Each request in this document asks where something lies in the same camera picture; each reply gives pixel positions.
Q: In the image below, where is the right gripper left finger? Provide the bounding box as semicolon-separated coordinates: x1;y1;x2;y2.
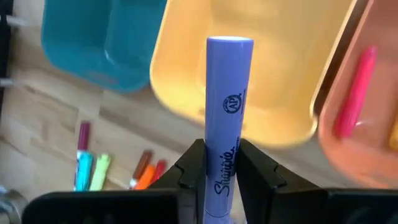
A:
21;138;206;224

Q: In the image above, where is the red capped thin marker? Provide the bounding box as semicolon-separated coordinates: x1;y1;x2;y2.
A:
149;159;167;187

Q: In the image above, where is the turquoise highlighter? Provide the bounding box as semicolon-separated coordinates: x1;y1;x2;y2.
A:
75;151;94;192

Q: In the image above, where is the orange highlighter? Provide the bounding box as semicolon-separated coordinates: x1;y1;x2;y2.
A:
134;164;156;190

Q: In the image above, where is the pink highlighter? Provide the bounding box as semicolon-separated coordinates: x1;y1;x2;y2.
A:
334;45;379;139

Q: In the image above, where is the teal plastic bin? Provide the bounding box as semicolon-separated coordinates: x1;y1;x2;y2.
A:
41;0;169;94

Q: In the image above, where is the purple highlighter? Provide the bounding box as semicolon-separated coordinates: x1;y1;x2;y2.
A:
203;35;254;224

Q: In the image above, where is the orange plastic bin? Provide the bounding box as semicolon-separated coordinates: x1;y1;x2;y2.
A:
313;0;398;189

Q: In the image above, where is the yellow plastic bin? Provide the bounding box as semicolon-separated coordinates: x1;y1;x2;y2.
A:
149;0;358;149

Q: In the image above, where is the light green highlighter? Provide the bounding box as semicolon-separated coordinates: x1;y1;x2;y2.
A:
89;153;112;191

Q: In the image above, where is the brown capped thin marker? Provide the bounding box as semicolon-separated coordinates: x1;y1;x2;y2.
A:
129;149;154;190

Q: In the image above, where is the maroon capped thin marker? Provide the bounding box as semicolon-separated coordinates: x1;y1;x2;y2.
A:
73;121;91;191

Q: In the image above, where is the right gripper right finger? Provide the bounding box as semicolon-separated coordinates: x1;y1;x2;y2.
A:
235;138;398;224

